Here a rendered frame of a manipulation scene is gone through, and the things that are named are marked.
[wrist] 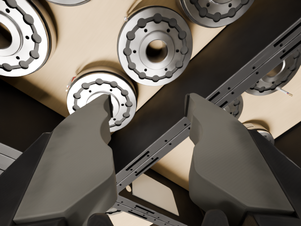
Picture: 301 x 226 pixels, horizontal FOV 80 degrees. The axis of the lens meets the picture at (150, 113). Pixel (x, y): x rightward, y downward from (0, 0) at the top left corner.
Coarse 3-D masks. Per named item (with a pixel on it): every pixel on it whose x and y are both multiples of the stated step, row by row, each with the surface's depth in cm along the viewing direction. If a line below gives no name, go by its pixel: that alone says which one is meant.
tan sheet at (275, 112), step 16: (256, 96) 35; (272, 96) 35; (288, 96) 36; (256, 112) 37; (272, 112) 37; (288, 112) 38; (272, 128) 40; (288, 128) 41; (192, 144) 39; (160, 160) 40; (176, 160) 40; (176, 176) 43
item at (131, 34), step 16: (144, 16) 22; (160, 16) 22; (176, 16) 22; (128, 32) 23; (144, 32) 23; (176, 32) 23; (128, 48) 24; (176, 48) 24; (192, 48) 25; (128, 64) 25; (176, 64) 26; (144, 80) 26; (160, 80) 26
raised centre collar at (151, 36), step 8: (152, 32) 23; (160, 32) 22; (144, 40) 23; (152, 40) 23; (168, 40) 23; (144, 48) 23; (168, 48) 24; (144, 56) 24; (168, 56) 24; (144, 64) 24; (152, 64) 24; (160, 64) 25; (168, 64) 25
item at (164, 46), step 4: (164, 44) 25; (164, 48) 26; (160, 52) 27; (164, 52) 25; (148, 56) 26; (152, 56) 27; (156, 56) 27; (160, 56) 26; (164, 56) 25; (152, 60) 25; (156, 60) 26; (160, 60) 25
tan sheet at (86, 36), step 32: (96, 0) 23; (128, 0) 23; (160, 0) 24; (0, 32) 23; (64, 32) 24; (96, 32) 25; (192, 32) 27; (64, 64) 26; (96, 64) 27; (32, 96) 28; (64, 96) 29
